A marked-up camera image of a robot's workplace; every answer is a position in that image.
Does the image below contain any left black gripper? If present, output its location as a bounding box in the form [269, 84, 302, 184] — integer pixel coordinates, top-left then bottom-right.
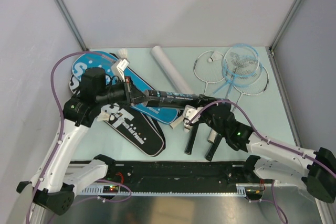
[97, 76, 151, 108]

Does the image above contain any black shuttlecock tube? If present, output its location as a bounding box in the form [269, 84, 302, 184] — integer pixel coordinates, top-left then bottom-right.
[144, 90, 200, 109]

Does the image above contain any shuttlecock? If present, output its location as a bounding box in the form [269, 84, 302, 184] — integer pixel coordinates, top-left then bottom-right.
[97, 111, 111, 122]
[207, 51, 223, 63]
[184, 125, 192, 132]
[118, 48, 128, 59]

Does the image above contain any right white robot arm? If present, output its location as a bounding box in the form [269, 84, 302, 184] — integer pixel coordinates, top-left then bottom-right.
[197, 95, 335, 204]

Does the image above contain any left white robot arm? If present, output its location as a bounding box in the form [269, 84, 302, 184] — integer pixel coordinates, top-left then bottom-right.
[17, 67, 144, 216]

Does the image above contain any blue racket bag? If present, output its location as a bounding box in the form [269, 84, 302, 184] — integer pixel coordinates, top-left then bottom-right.
[71, 51, 179, 124]

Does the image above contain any black racket bag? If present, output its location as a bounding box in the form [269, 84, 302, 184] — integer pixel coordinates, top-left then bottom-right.
[69, 52, 184, 157]

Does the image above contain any white racket left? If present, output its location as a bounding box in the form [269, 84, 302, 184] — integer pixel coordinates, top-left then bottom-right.
[170, 50, 229, 130]

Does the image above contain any shuttlecock at table top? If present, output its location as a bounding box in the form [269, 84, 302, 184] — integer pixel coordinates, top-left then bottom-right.
[118, 48, 128, 59]

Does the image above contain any white shuttlecock tube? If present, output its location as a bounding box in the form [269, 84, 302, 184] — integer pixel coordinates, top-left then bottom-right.
[151, 46, 194, 94]

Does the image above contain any white black racket right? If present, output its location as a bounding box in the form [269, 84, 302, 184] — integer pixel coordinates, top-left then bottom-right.
[205, 64, 269, 161]

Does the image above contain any blue white racket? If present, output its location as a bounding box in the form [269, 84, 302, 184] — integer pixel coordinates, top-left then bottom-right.
[211, 55, 261, 99]

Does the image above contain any light blue racket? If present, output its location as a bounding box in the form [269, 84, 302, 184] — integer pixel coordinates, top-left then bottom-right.
[184, 42, 259, 155]

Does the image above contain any shuttlecock on white racket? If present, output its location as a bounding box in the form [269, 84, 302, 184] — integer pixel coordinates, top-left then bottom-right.
[207, 51, 223, 63]

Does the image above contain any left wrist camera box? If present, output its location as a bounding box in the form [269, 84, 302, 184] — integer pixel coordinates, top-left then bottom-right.
[111, 58, 129, 82]

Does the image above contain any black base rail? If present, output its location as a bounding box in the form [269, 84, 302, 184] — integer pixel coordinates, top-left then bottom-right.
[103, 161, 261, 191]

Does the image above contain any grey cable duct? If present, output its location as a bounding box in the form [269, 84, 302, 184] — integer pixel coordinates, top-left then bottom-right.
[79, 183, 246, 197]

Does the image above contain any left aluminium frame post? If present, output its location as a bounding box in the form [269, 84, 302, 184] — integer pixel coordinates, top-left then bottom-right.
[54, 0, 88, 51]

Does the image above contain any aluminium frame post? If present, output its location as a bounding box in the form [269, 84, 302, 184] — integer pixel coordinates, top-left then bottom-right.
[54, 0, 88, 51]
[269, 0, 304, 56]

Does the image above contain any right aluminium frame post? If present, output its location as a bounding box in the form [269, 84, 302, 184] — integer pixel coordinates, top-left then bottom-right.
[269, 0, 304, 56]

